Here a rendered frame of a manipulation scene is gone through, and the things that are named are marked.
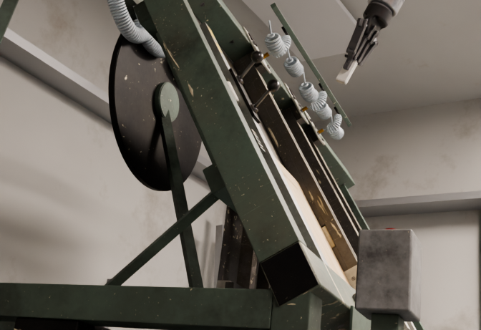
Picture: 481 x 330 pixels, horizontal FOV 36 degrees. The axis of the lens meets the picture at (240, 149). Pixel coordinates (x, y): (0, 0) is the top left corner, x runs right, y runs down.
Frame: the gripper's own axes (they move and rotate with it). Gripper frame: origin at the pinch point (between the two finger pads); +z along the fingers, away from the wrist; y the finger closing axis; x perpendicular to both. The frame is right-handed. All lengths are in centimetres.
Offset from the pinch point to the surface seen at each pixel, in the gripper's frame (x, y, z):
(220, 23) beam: -73, -29, -14
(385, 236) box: 37, 13, 39
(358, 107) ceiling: -207, -402, -129
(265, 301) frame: 19, 14, 64
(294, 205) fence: 0.2, -10.1, 37.8
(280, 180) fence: -7.4, -9.8, 32.9
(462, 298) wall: -53, -410, -13
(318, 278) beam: 27, 13, 54
